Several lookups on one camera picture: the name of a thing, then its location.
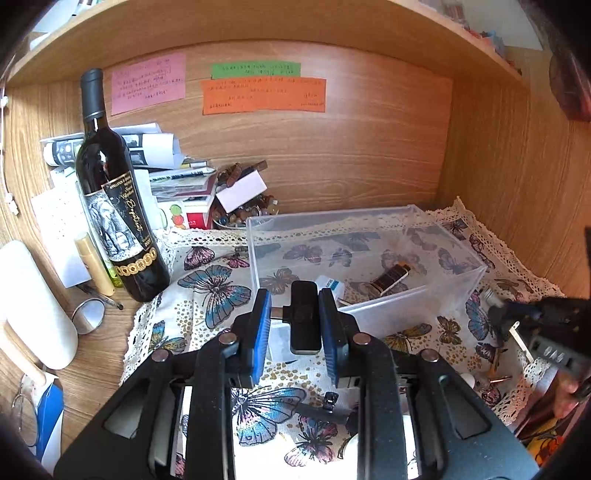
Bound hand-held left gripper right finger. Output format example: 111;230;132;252
318;288;541;480

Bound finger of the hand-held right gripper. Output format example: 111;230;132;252
488;298;548;344
512;329;591;387

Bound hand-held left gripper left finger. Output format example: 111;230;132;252
54;288;273;480

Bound clear plastic storage box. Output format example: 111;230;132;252
246;205;489;343

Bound person's right hand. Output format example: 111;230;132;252
552;381;590;419

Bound small silver cap bottle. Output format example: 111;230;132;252
480;284;508;319

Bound small white box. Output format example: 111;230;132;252
315;275;346;306

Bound small brass metal pieces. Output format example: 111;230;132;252
475;351;513;393

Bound butterfly print lace cloth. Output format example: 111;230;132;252
120;196;567;468

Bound black clip pen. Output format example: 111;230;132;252
295;391;358;426

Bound brown rectangular case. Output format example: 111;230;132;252
372;261;411;295

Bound orange printed packet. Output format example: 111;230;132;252
524;418;573;476

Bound bowl of corks with card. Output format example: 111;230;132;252
212;160;280;230

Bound red box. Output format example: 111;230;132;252
185;194;217;232

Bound white paper card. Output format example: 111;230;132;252
215;169;268;213

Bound white mug with coloured dots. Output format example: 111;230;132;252
153;201;190;232

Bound small round mirror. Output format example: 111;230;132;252
71;299;106;335

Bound yellow lip balm stick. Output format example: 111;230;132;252
74;232;116;297

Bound stack of papers and booklets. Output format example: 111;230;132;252
40;122;218;204

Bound dark wine bottle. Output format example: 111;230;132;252
75;68;172;304

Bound white dotted paper sheet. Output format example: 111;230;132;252
30;183;92;289

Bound white cylinder roll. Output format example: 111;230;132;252
0;240;79;371

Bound dark red hanging object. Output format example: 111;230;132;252
549;44;591;123

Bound blue and white packet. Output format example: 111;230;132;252
34;382;64;472

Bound orange paper note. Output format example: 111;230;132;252
201;78;327;116

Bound green paper note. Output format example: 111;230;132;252
211;61;301;79

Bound white tube with dark label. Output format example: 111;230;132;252
43;140;80;167

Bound pink paper note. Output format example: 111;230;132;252
110;52;186;116

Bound row of shelf trinkets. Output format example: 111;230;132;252
429;0;523;76

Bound wooden handle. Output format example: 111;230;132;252
0;320;47;387

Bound wire-rim glasses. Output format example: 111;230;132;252
10;375;38;448

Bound white cable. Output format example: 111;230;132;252
0;78;22;216

